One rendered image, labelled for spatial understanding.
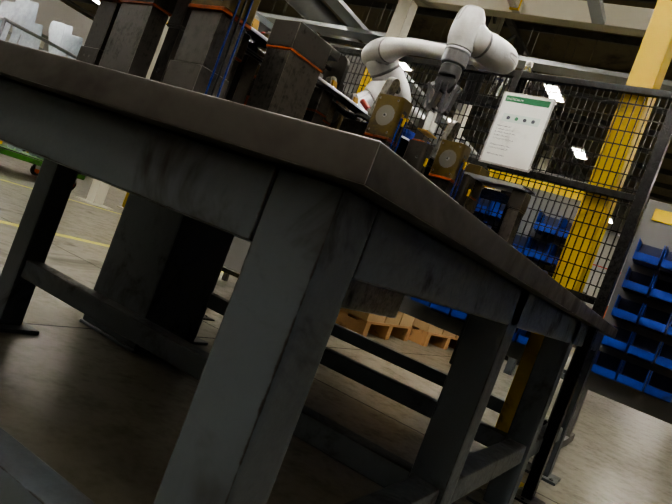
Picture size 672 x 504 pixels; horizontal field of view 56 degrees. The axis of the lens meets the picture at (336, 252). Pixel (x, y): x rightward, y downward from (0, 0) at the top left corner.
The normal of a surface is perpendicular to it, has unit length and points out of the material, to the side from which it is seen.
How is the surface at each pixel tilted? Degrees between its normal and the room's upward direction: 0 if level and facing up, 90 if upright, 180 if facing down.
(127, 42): 90
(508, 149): 90
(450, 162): 90
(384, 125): 90
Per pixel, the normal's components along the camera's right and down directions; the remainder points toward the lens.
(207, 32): -0.56, -0.20
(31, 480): 0.36, -0.93
